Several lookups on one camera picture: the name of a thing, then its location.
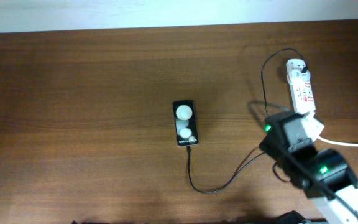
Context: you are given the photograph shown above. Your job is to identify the black USB charging cable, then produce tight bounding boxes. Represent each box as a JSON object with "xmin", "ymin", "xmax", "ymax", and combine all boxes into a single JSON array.
[{"xmin": 186, "ymin": 47, "xmax": 309, "ymax": 194}]

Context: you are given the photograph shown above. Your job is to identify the white power strip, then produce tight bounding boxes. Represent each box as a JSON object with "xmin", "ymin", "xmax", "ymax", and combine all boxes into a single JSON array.
[{"xmin": 287, "ymin": 72, "xmax": 316, "ymax": 114}]

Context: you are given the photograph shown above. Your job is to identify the black smartphone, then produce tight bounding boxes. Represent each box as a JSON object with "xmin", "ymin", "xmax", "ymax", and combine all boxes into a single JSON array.
[{"xmin": 172, "ymin": 100, "xmax": 199, "ymax": 147}]

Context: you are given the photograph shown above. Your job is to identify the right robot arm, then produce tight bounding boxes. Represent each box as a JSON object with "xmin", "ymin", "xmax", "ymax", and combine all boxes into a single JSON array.
[{"xmin": 259, "ymin": 111, "xmax": 358, "ymax": 223}]

